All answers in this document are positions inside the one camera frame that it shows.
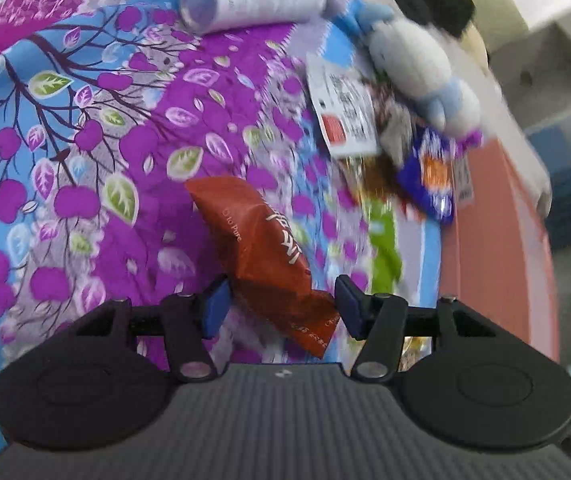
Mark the white and blue plush toy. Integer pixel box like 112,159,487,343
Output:
333,2,483,144

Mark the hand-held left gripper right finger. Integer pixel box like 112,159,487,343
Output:
334,274,505,382

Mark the white spray can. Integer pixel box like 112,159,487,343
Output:
179,0,327,36

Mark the purple floral bed sheet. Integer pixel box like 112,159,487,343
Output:
0,0,447,461

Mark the red edged snack packet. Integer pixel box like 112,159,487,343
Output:
305,52,382,159

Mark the bright green snack packet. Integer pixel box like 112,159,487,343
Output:
365,200,405,297

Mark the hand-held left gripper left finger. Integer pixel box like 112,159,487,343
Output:
68,274,230,383

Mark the blue noodle snack packet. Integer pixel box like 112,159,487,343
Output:
398,127,459,225

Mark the brown silver foil snack packet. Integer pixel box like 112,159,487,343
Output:
365,85,417,202

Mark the red-brown snack packet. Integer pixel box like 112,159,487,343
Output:
184,176,341,360

